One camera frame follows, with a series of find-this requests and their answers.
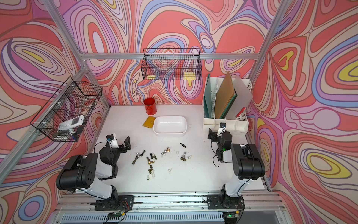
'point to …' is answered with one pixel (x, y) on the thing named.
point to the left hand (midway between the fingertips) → (123, 138)
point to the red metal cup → (150, 106)
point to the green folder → (229, 107)
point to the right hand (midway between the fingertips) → (216, 132)
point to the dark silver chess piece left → (138, 155)
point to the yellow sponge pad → (149, 122)
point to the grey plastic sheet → (244, 96)
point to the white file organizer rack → (237, 126)
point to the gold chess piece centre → (149, 161)
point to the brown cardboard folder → (225, 90)
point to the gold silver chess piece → (167, 150)
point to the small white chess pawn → (169, 170)
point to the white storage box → (169, 126)
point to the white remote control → (67, 124)
